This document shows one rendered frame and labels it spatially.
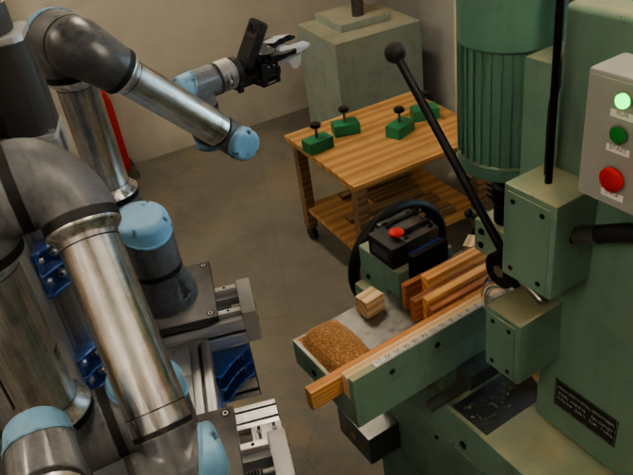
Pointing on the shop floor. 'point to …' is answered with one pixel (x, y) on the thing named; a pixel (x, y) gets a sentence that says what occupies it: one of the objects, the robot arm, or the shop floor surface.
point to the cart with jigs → (377, 165)
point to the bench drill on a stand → (356, 57)
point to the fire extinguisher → (120, 139)
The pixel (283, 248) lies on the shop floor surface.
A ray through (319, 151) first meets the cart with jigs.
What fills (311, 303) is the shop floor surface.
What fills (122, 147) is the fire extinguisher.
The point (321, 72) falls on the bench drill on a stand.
